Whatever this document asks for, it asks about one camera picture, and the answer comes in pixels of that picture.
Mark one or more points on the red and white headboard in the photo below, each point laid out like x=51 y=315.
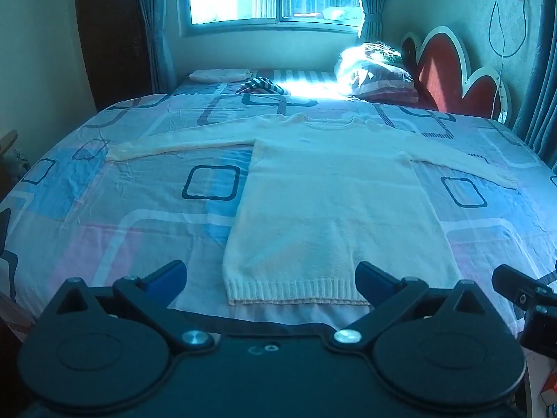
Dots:
x=444 y=74

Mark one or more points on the cream knitted sweater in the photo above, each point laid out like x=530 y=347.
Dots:
x=330 y=209

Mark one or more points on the striped mattress sheet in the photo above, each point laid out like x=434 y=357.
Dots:
x=304 y=76

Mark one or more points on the patterned bedsheet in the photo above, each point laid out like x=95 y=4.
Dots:
x=130 y=226

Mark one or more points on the green floral pillow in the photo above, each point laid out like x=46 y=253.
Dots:
x=387 y=52

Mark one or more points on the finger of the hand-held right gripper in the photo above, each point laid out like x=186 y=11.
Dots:
x=511 y=285

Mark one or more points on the white flat pillow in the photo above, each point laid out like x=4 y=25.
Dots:
x=219 y=75

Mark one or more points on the white plastic bag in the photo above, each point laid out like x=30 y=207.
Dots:
x=341 y=13

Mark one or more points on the dark wooden wardrobe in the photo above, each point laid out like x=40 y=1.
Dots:
x=108 y=39

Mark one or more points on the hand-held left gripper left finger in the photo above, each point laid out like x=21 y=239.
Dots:
x=172 y=275

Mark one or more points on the blue curtain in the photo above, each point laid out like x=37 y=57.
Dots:
x=539 y=87
x=374 y=4
x=152 y=30

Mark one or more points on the striped pillow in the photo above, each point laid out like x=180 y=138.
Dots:
x=374 y=80

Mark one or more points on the wooden object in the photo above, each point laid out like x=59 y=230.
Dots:
x=8 y=143

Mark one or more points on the plaid cloth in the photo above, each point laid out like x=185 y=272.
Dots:
x=261 y=85

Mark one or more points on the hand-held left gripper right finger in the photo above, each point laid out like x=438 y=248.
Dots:
x=369 y=279

